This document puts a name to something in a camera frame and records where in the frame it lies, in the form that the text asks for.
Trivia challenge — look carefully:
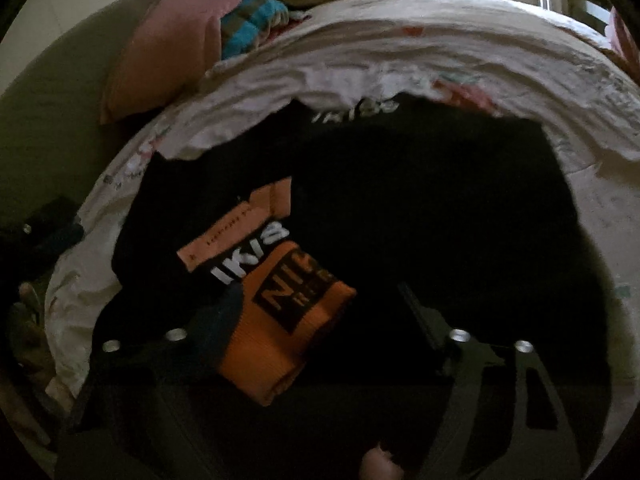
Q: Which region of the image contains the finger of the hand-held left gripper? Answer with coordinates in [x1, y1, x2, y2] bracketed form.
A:
[0, 195, 86, 273]

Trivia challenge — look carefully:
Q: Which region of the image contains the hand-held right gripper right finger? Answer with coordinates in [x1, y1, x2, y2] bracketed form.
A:
[397, 283, 583, 480]

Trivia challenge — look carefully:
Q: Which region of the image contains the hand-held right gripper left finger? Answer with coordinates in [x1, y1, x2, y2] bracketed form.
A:
[55, 285, 247, 480]

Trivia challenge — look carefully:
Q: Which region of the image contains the black sock with orange cuff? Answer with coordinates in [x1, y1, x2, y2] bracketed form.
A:
[205, 220, 358, 408]

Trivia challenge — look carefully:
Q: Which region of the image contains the black printed cloth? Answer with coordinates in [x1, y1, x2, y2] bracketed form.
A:
[92, 92, 616, 411]

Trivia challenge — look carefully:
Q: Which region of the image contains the peach paper sock label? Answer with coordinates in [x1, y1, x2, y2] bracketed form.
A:
[177, 176, 293, 275]

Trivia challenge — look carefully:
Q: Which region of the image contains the pink pillow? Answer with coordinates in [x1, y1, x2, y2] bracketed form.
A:
[100, 0, 261, 123]

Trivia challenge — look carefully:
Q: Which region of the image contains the blue striped blanket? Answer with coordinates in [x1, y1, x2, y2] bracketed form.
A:
[220, 0, 291, 61]

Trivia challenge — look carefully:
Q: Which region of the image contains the white printed bed sheet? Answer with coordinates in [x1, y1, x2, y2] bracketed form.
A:
[45, 0, 640, 401]

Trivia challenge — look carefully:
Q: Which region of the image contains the pink quilt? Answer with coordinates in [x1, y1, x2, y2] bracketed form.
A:
[607, 7, 640, 81]

